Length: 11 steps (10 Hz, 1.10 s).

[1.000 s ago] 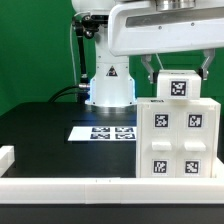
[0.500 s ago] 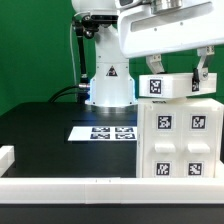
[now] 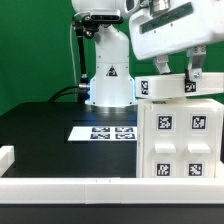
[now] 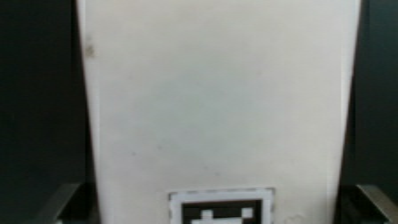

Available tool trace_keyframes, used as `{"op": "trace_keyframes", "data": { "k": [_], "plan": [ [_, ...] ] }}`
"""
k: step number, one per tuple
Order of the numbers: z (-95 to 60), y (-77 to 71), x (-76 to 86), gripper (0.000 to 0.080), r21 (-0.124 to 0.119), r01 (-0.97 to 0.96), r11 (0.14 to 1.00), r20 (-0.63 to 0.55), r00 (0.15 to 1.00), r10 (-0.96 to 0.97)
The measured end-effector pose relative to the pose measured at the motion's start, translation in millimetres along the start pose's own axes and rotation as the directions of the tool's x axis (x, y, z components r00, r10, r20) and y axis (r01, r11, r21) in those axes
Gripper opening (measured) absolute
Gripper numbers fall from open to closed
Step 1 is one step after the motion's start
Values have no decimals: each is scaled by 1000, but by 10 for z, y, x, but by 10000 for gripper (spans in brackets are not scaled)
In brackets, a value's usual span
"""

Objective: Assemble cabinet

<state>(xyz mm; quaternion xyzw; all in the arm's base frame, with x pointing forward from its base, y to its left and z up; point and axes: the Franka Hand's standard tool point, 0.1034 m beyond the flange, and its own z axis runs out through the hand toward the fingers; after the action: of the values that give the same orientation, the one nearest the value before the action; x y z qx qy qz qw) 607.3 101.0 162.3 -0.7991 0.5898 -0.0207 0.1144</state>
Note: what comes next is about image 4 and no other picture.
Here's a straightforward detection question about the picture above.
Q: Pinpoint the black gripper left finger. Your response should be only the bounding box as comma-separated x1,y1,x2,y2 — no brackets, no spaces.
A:
40,183,99,224

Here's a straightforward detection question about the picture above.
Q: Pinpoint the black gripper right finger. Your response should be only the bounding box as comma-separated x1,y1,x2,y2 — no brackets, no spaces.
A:
337,185,398,224

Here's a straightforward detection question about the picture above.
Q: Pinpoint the white cabinet top block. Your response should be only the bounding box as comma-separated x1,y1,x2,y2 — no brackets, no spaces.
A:
76,0,360,224

